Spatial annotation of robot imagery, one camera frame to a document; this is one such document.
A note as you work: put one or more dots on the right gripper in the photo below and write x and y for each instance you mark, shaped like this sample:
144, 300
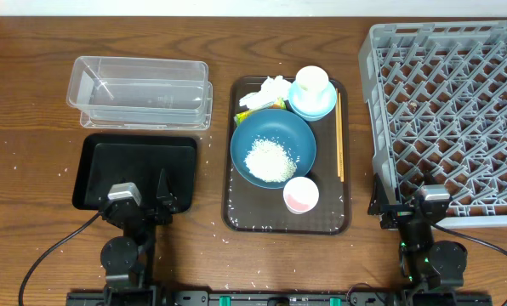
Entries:
381, 204

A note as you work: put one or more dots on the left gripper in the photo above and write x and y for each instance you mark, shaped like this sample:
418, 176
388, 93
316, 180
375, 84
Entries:
166, 208

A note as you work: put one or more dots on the wooden chopstick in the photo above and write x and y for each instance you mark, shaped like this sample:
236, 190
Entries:
341, 136
337, 134

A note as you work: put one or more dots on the pink cup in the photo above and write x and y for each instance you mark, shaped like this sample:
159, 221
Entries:
300, 195

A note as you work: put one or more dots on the light blue small bowl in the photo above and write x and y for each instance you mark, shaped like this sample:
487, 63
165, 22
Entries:
312, 106

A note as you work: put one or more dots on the white cup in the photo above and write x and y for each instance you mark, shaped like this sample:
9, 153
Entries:
311, 81

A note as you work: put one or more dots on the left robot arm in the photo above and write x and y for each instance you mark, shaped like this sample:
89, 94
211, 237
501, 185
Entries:
127, 259

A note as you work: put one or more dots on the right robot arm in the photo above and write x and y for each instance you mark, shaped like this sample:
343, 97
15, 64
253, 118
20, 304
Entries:
432, 265

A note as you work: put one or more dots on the grey dishwasher rack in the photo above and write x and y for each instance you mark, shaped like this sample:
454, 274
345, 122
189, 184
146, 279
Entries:
437, 100

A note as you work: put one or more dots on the black plastic bin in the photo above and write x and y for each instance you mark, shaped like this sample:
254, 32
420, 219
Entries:
109, 159

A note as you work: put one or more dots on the dark brown serving tray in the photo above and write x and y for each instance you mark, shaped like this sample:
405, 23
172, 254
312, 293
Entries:
319, 152

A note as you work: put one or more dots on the dark blue bowl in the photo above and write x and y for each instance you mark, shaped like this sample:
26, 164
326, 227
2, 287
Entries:
281, 127

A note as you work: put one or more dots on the pile of white rice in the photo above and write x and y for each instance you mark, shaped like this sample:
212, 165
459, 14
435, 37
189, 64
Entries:
268, 161

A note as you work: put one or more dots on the clear plastic bin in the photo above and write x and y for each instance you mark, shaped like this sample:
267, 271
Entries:
126, 91

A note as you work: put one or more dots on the yellow green wrapper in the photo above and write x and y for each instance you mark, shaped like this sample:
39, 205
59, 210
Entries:
242, 116

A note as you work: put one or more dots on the crumpled white tissue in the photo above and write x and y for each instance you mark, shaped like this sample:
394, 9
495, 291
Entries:
272, 89

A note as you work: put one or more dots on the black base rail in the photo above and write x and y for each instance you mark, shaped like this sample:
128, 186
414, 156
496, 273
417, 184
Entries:
199, 298

